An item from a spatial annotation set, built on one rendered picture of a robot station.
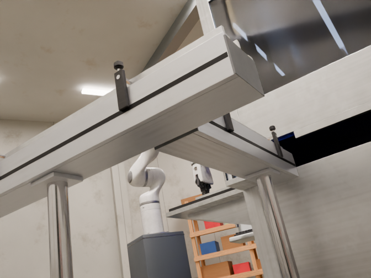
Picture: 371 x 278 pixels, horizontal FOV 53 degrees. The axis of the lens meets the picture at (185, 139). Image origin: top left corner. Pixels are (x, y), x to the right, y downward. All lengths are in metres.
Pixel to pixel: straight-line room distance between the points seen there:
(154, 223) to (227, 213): 0.62
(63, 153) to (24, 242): 6.98
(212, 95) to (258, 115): 0.87
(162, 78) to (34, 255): 7.20
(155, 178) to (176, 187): 6.88
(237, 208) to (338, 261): 0.47
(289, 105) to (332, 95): 0.16
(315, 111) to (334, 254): 0.51
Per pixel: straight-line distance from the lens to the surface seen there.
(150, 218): 2.15
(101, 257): 8.06
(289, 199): 1.43
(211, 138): 0.87
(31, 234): 7.88
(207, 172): 1.75
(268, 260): 1.45
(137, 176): 2.19
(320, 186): 1.40
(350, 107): 1.44
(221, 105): 0.73
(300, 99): 1.50
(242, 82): 0.67
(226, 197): 1.56
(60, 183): 0.97
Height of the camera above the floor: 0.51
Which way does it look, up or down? 23 degrees up
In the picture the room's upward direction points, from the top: 11 degrees counter-clockwise
